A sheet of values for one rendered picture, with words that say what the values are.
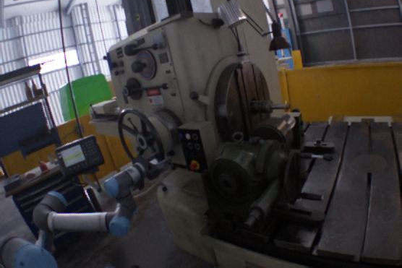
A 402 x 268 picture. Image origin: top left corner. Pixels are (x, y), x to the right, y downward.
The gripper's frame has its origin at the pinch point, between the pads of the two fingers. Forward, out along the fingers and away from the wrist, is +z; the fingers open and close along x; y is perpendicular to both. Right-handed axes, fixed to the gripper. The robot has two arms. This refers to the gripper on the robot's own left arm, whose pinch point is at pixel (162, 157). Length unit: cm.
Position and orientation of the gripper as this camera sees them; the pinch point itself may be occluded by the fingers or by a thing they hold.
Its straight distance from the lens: 108.8
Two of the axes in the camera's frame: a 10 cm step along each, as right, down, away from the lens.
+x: -7.8, -3.2, 5.3
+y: 0.5, -8.9, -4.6
